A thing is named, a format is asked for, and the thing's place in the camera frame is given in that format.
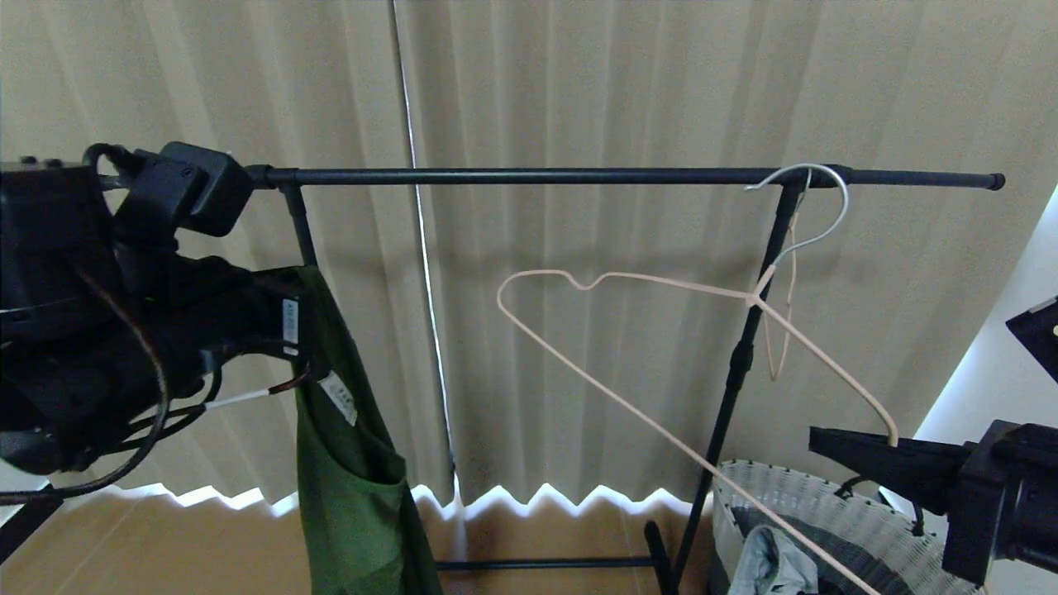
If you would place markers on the white laundry basket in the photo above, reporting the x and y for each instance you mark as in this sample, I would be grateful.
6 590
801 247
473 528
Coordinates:
860 521

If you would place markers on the pale grey shorts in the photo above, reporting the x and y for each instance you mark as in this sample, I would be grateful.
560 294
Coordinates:
769 566

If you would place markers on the green shirt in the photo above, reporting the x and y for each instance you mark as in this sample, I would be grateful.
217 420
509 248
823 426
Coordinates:
355 496

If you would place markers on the black clothes rack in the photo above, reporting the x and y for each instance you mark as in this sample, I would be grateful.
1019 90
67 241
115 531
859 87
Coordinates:
537 176

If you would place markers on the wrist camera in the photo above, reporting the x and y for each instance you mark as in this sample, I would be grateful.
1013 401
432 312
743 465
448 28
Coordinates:
1037 330
198 190

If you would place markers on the beige curtain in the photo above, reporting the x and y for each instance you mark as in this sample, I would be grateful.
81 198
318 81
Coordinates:
620 372

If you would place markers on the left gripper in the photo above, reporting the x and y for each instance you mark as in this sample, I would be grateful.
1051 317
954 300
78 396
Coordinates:
231 314

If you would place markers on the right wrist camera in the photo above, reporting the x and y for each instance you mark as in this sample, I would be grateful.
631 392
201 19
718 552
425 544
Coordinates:
1037 330

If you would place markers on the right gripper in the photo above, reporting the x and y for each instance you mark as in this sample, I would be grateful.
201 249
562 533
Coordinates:
992 496

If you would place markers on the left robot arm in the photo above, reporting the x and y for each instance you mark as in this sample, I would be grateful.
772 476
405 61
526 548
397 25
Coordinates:
50 248

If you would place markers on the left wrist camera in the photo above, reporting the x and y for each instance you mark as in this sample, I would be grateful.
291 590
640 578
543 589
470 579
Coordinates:
198 190

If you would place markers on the pink clothes hanger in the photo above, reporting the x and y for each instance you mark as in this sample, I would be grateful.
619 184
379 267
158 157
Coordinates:
754 296
793 248

